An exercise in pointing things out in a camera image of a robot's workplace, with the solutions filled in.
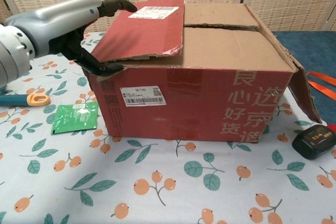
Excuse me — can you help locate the silver and black left hand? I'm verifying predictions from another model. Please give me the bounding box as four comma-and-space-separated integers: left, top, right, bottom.
5, 0, 138, 76

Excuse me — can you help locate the red cardboard box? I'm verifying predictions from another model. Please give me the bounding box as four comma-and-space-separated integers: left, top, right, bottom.
81, 0, 323, 145

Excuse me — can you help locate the teal tool with orange end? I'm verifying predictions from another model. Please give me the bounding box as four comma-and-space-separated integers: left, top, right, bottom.
0, 93, 51, 108

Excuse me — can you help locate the green foil sachet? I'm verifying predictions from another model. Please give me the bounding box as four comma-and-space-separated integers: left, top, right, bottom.
50, 101, 100, 135

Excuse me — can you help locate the white fruit-print tablecloth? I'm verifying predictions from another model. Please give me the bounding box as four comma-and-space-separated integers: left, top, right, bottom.
0, 31, 336, 224

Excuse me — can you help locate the orange ribbon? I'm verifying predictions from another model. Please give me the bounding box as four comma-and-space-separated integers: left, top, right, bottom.
307, 71, 336, 101

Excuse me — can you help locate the black case with gold print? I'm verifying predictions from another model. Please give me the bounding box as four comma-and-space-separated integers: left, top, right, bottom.
291, 123, 336, 161

